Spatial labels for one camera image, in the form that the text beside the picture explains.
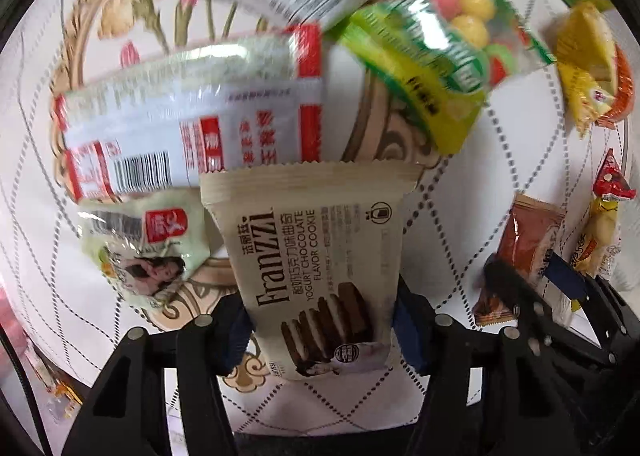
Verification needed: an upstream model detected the orange red snack packet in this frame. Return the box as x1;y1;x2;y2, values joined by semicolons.
597;43;640;127

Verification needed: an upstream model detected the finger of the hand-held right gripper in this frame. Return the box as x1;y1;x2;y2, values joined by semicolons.
484;259;576;373
544;258;636;373

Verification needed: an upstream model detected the small pale green snack packet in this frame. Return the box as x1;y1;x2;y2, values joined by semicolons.
77;188;213;309

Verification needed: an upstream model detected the red wrapped candy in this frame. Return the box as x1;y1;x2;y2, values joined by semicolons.
592;148;637;202

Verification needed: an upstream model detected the large white red snack packet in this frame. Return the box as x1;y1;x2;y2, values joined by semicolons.
52;23;326;202

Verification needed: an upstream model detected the yellow wrapped candy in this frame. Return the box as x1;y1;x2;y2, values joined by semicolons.
570;196;623;282

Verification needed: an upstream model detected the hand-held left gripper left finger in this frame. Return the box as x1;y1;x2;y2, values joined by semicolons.
60;293;257;456

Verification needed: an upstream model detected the beige chocolate cookie packet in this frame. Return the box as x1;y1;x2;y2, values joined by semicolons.
199;159;425;382

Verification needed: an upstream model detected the orange brown snack packet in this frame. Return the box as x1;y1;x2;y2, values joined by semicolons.
471;192;568;328

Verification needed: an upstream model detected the yellow green snack packet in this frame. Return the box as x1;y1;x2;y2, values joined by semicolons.
337;18;493;157

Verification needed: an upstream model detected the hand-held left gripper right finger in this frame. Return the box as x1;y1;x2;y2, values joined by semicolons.
394;281;568;456

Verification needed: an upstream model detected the clear bag of coloured candy balls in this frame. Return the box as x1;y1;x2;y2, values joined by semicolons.
350;0;557;104

